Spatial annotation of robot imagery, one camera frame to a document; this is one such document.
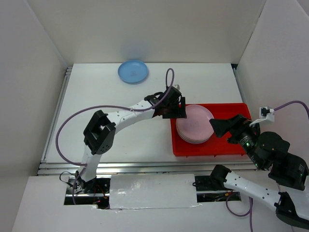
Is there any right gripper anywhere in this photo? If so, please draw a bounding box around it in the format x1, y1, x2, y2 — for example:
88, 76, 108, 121
208, 111, 264, 167

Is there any pink plate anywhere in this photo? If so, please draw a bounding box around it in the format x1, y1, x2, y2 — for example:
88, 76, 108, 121
176, 104, 214, 140

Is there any blue plate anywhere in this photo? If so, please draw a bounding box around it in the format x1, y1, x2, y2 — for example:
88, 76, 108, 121
117, 59, 149, 84

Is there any purple plate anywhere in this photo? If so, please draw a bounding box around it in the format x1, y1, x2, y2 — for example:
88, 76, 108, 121
185, 139, 208, 144

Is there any cream white plate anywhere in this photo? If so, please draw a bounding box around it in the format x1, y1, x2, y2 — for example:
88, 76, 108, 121
177, 131, 193, 143

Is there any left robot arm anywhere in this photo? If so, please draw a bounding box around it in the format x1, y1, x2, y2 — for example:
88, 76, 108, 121
75, 87, 186, 193

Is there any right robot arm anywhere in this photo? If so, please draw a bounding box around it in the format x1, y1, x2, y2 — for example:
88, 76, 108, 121
210, 115, 309, 229

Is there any red plastic bin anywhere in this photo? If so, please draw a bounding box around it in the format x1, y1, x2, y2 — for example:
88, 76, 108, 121
170, 103, 251, 157

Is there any white foam block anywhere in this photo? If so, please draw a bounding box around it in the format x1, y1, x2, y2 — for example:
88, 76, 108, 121
109, 174, 197, 209

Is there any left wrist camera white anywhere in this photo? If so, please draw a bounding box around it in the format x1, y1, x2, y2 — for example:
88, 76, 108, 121
174, 84, 180, 90

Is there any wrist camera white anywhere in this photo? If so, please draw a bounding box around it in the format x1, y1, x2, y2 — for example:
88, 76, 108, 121
174, 84, 180, 90
250, 106, 275, 127

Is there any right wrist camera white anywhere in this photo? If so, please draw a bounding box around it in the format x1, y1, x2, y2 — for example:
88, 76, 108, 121
250, 106, 275, 127

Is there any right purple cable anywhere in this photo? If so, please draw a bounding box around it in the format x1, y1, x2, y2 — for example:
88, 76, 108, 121
225, 101, 309, 232

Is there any purple cable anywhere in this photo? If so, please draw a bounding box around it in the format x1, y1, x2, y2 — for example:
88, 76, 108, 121
55, 68, 175, 205
225, 101, 309, 232

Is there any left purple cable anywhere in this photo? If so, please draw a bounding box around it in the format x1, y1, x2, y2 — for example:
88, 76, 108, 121
55, 68, 175, 205

